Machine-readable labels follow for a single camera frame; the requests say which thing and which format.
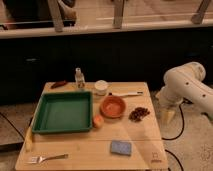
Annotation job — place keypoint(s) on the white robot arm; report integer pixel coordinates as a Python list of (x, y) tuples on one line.
[(185, 82)]

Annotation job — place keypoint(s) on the blue sponge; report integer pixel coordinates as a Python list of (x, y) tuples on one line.
[(120, 147)]

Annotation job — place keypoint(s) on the small orange fruit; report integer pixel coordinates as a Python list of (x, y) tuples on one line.
[(98, 121)]

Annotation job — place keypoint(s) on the orange terracotta bowl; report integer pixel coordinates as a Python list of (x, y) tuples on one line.
[(112, 107)]

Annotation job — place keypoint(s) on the silver metal fork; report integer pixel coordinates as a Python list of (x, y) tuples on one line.
[(40, 159)]

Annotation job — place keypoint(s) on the green plastic tray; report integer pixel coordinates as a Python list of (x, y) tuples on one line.
[(63, 112)]

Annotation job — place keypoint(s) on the white handled knife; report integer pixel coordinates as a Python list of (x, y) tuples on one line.
[(127, 94)]

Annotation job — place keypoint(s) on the clear glass bottle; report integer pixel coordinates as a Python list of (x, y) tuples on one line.
[(79, 78)]

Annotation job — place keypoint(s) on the white cup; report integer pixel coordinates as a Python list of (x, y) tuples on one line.
[(101, 87)]

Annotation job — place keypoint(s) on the pile of brown nuts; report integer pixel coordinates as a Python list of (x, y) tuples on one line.
[(138, 114)]

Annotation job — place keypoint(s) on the dark red sausage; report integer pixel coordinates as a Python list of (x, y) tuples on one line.
[(59, 84)]

